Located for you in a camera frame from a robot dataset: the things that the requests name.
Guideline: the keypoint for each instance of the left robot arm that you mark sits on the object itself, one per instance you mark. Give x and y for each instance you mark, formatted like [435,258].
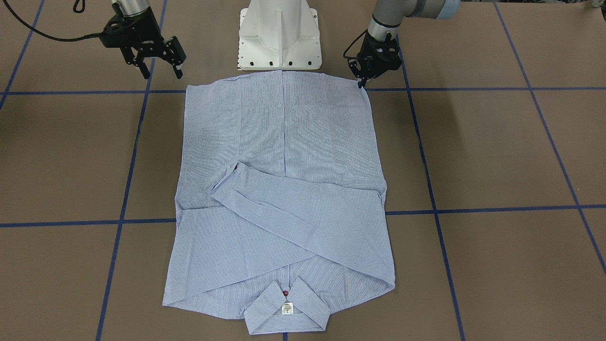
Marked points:
[388,15]

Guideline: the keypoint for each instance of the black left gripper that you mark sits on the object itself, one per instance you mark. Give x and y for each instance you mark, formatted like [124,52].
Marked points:
[381,63]

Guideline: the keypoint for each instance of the light blue striped shirt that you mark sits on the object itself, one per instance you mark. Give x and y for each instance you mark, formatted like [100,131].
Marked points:
[280,203]

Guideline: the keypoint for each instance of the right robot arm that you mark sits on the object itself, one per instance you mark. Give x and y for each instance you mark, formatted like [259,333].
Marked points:
[130,5]

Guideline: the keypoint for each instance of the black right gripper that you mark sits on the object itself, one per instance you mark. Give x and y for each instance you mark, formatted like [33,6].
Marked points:
[143,41]

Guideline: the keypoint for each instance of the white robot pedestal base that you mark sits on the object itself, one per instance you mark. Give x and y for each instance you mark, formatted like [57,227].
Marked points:
[279,35]

